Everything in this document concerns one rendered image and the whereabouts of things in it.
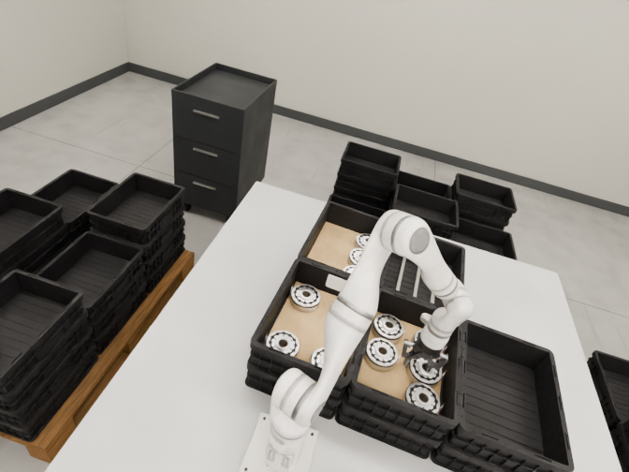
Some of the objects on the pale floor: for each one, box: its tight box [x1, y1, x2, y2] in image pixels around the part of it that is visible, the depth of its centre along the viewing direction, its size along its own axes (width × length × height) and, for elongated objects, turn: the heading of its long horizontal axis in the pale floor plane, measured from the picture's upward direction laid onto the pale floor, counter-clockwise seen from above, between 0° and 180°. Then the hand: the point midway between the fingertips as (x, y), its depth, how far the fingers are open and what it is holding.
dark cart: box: [171, 62, 277, 222], centre depth 287 cm, size 62×45×90 cm
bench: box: [45, 182, 622, 472], centre depth 172 cm, size 160×160×70 cm
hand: (416, 365), depth 129 cm, fingers open, 5 cm apart
